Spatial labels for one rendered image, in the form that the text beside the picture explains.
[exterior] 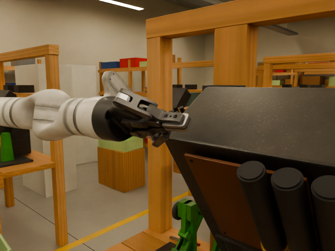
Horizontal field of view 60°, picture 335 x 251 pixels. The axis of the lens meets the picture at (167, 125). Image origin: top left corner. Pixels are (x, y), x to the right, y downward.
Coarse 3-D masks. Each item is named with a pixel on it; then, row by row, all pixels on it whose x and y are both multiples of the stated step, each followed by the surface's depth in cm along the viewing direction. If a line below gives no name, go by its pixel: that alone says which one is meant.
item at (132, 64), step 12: (120, 60) 713; (132, 60) 681; (144, 60) 693; (180, 60) 641; (144, 72) 721; (180, 72) 645; (132, 84) 696; (144, 84) 725; (180, 84) 649; (144, 96) 657; (144, 144) 674
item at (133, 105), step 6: (120, 90) 41; (126, 90) 41; (132, 96) 41; (138, 96) 41; (114, 102) 41; (120, 102) 40; (126, 102) 40; (132, 102) 41; (138, 102) 41; (144, 102) 42; (150, 102) 41; (126, 108) 41; (132, 108) 40; (138, 108) 40; (138, 114) 41; (144, 114) 40; (150, 114) 40
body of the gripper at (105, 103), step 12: (108, 96) 49; (96, 108) 46; (108, 108) 45; (120, 108) 43; (96, 120) 46; (108, 120) 45; (120, 120) 45; (96, 132) 47; (108, 132) 45; (120, 132) 47
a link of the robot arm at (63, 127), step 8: (64, 104) 52; (72, 104) 51; (64, 112) 51; (72, 112) 50; (40, 120) 56; (56, 120) 53; (64, 120) 51; (72, 120) 50; (32, 128) 57; (40, 128) 55; (48, 128) 54; (56, 128) 53; (64, 128) 53; (72, 128) 51; (40, 136) 57; (48, 136) 56; (56, 136) 56; (64, 136) 57
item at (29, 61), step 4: (20, 60) 652; (24, 60) 658; (28, 60) 664; (32, 60) 671; (40, 60) 681; (12, 64) 668; (16, 64) 649; (20, 64) 653; (24, 64) 659; (28, 64) 665; (4, 68) 622; (8, 68) 627; (12, 68) 633; (8, 84) 641; (12, 84) 646
